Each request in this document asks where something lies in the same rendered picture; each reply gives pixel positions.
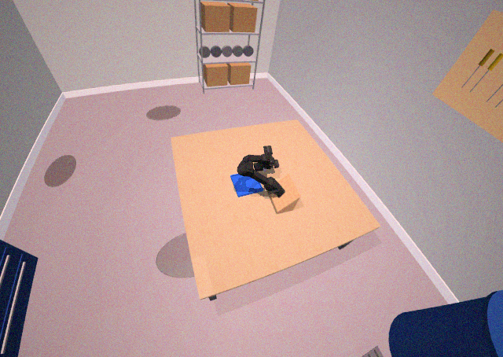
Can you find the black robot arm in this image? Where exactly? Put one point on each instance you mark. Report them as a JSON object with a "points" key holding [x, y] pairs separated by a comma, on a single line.
{"points": [[245, 168]]}

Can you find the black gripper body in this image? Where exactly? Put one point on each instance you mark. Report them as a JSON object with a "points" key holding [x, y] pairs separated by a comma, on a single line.
{"points": [[258, 166]]}

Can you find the blue tray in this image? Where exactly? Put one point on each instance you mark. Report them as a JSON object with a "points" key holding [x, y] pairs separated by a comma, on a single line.
{"points": [[245, 185]]}

